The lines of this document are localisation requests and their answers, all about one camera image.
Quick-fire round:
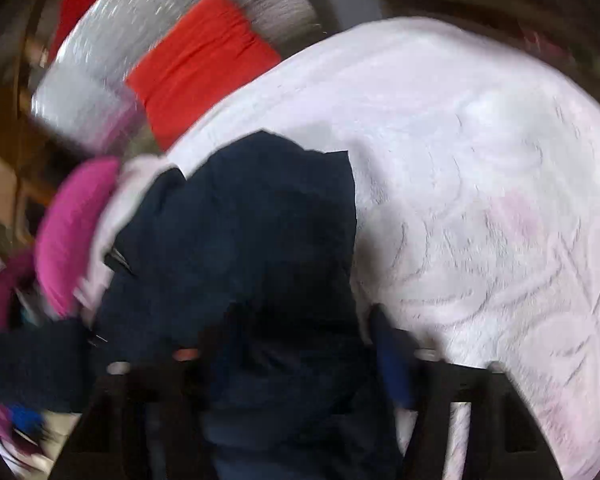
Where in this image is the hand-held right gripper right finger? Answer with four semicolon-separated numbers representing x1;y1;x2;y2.
367;304;563;480

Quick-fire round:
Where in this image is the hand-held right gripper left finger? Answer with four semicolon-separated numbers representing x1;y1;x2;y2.
47;347;216;480

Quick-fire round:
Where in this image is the navy blue garment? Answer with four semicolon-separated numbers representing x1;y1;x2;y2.
0;130;406;480

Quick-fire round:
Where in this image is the pile of coloured clothes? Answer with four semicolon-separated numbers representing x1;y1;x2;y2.
0;249;37;335

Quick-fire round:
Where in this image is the bright blue garment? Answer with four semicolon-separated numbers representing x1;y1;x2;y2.
7;404;45;442

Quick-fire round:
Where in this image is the magenta pillow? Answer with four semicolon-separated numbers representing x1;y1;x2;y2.
34;156;123;318

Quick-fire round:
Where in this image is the white fleece blanket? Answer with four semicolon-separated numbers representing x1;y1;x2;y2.
75;16;600;480

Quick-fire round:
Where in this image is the folded red cloth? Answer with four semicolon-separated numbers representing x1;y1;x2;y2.
125;0;283;152

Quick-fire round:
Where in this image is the silver foil mat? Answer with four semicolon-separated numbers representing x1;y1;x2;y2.
30;0;326;156

